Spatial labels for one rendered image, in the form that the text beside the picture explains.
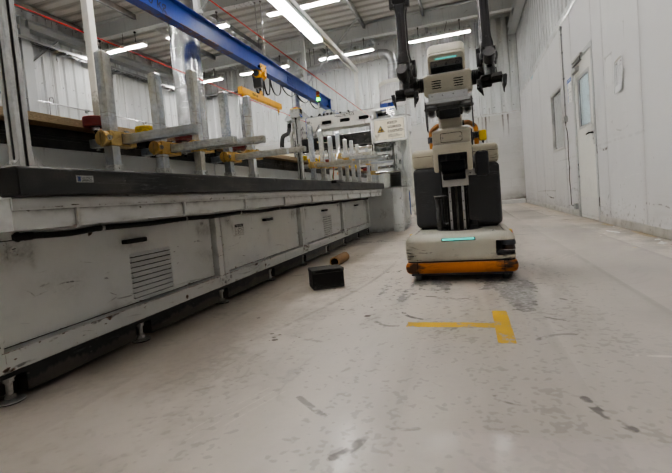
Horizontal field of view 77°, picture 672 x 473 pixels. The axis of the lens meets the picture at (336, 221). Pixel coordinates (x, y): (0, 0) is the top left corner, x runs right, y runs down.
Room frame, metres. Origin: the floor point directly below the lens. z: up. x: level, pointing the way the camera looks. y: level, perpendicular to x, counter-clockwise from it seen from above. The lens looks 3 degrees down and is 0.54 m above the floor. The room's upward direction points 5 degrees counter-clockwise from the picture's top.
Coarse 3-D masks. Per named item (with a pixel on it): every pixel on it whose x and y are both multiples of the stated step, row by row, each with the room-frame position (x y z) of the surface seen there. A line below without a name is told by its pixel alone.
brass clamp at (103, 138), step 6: (96, 132) 1.43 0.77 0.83; (102, 132) 1.42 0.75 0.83; (108, 132) 1.44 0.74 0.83; (114, 132) 1.46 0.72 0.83; (120, 132) 1.48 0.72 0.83; (96, 138) 1.43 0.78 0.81; (102, 138) 1.43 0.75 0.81; (108, 138) 1.43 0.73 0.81; (114, 138) 1.45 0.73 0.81; (120, 138) 1.48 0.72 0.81; (102, 144) 1.43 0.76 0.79; (108, 144) 1.44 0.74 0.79; (114, 144) 1.45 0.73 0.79; (120, 144) 1.48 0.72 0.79; (126, 144) 1.50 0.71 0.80; (132, 144) 1.53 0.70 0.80
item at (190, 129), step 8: (168, 128) 1.43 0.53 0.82; (176, 128) 1.42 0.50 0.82; (184, 128) 1.41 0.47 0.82; (192, 128) 1.40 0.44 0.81; (128, 136) 1.48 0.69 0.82; (136, 136) 1.47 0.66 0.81; (144, 136) 1.46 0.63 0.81; (152, 136) 1.45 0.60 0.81; (160, 136) 1.44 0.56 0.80; (168, 136) 1.43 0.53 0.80; (176, 136) 1.44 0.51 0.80; (96, 144) 1.52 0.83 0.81
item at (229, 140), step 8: (232, 136) 1.64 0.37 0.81; (176, 144) 1.72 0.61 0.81; (184, 144) 1.71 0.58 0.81; (192, 144) 1.69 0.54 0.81; (200, 144) 1.68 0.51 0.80; (208, 144) 1.67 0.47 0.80; (216, 144) 1.66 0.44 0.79; (224, 144) 1.65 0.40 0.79; (232, 144) 1.67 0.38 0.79; (144, 152) 1.76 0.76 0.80; (176, 152) 1.75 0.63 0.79
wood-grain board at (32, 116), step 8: (0, 112) 1.27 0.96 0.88; (32, 112) 1.36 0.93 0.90; (32, 120) 1.36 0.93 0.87; (40, 120) 1.38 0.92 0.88; (48, 120) 1.41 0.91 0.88; (56, 120) 1.44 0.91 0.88; (64, 120) 1.47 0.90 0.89; (72, 120) 1.50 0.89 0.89; (80, 120) 1.53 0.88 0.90; (64, 128) 1.52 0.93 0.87; (72, 128) 1.53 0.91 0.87; (80, 128) 1.54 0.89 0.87; (120, 128) 1.70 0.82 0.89; (128, 128) 1.74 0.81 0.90; (288, 160) 3.34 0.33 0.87; (296, 160) 3.43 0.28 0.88; (336, 168) 4.68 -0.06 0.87; (344, 168) 4.79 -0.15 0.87
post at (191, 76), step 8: (192, 72) 1.93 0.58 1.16; (192, 80) 1.93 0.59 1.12; (192, 88) 1.93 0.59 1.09; (192, 96) 1.93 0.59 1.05; (192, 104) 1.93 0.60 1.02; (192, 112) 1.93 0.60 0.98; (200, 112) 1.96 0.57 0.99; (192, 120) 1.93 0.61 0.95; (200, 120) 1.95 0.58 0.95; (200, 128) 1.95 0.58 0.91; (192, 136) 1.94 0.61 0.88; (200, 136) 1.94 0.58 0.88; (200, 152) 1.93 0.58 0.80; (200, 160) 1.93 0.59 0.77; (200, 168) 1.93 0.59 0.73
